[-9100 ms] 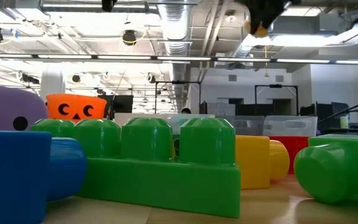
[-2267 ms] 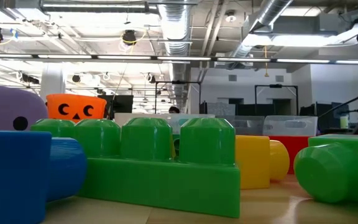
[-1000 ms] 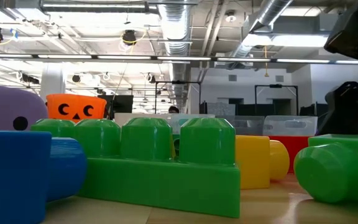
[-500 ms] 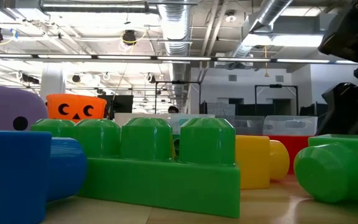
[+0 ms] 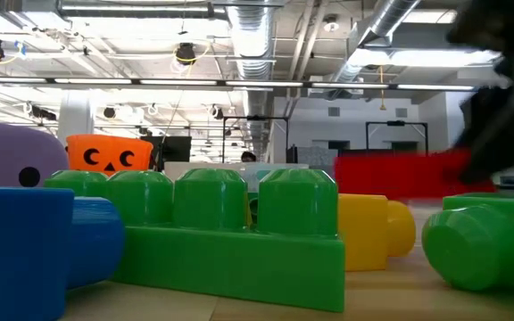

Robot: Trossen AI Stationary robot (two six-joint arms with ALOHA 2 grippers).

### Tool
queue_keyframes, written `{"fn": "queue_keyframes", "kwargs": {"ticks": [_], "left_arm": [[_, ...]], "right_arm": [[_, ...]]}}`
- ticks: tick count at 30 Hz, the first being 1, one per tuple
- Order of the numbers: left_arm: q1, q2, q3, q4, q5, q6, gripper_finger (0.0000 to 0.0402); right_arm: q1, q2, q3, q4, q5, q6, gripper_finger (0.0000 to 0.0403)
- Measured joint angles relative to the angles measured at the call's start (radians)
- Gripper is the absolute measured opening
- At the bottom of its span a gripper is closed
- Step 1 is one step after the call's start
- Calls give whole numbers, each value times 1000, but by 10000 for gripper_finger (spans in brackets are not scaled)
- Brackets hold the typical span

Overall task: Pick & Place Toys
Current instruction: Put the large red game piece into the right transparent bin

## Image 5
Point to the orange pumpkin bucket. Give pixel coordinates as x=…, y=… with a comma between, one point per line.
x=105, y=153

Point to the slanted silver air duct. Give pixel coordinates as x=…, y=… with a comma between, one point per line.
x=386, y=20

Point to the person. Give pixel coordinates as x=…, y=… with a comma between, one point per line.
x=248, y=156

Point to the teal foam die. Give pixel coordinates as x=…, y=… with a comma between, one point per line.
x=262, y=174

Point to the purple foam die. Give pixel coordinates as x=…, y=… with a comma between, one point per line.
x=7, y=151

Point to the black gantry frame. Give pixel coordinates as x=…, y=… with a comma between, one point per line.
x=395, y=123
x=257, y=118

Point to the round silver air duct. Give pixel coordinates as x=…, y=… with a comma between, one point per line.
x=252, y=44

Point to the long green toy block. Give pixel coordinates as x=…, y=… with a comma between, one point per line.
x=221, y=263

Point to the blue toy block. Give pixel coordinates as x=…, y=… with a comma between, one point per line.
x=16, y=249

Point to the red toy block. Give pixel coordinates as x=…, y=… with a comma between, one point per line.
x=395, y=176

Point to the white building column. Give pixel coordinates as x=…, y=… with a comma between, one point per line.
x=76, y=116

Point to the yellow toy block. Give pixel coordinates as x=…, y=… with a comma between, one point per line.
x=364, y=232

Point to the dark monitor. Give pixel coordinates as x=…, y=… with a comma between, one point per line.
x=172, y=149

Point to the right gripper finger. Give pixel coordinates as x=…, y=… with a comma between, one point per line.
x=502, y=134

